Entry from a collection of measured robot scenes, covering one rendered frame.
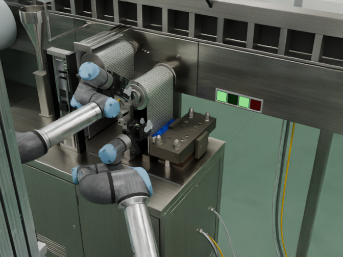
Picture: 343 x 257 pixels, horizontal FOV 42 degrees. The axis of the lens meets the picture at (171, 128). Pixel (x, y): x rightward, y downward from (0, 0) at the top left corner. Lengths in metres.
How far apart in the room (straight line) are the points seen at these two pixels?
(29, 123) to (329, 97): 1.63
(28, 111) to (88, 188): 1.31
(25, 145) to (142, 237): 0.49
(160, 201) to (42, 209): 0.84
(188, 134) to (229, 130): 2.11
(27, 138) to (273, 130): 3.16
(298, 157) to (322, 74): 2.07
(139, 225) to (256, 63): 0.99
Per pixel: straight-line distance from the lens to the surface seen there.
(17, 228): 1.14
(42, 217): 2.68
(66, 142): 2.42
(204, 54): 2.25
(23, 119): 2.77
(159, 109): 2.23
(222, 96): 2.28
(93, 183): 1.61
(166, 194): 2.06
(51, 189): 2.47
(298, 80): 2.11
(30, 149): 1.57
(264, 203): 3.49
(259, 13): 2.08
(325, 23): 2.01
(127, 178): 1.60
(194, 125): 2.32
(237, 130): 4.34
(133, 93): 2.10
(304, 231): 2.75
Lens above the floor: 2.19
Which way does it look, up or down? 30 degrees down
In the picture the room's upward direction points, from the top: straight up
